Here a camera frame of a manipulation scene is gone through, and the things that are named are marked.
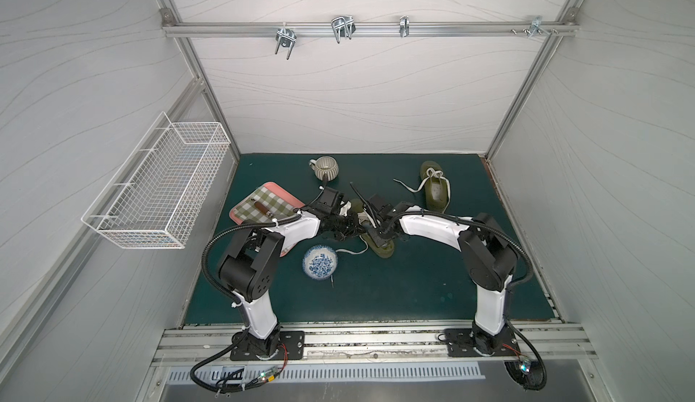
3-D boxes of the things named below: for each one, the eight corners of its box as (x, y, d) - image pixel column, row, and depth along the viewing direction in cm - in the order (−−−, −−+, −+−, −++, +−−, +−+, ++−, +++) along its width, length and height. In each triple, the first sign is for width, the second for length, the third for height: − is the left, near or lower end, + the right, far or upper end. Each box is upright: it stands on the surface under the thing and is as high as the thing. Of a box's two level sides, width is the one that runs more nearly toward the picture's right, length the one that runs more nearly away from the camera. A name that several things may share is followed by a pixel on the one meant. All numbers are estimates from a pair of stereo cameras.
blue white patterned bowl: (301, 281, 86) (300, 277, 83) (305, 249, 93) (304, 244, 90) (336, 281, 86) (335, 277, 83) (337, 249, 93) (337, 244, 90)
